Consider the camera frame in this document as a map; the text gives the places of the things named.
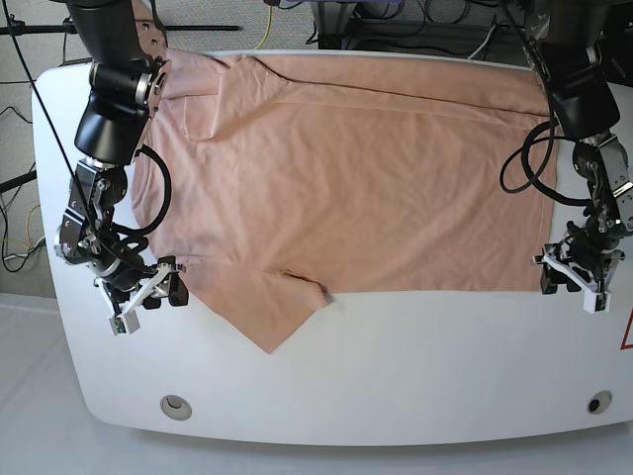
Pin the black tripod stand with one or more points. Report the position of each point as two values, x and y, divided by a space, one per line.
20 28

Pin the peach pink T-shirt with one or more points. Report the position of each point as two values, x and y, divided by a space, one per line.
295 177

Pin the red triangle table marking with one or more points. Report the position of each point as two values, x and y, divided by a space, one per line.
627 341

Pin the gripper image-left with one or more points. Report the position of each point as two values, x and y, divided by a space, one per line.
127 288

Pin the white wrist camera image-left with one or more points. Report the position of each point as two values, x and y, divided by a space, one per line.
124 323

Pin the silver left table grommet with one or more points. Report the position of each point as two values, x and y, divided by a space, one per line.
175 408

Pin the grey robot base frame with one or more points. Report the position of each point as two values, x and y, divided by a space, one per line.
347 24

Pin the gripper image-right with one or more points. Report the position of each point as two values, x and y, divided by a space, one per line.
576 267

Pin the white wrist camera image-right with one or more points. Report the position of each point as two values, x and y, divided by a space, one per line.
596 302

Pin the dark right table grommet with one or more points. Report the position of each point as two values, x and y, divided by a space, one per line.
600 402

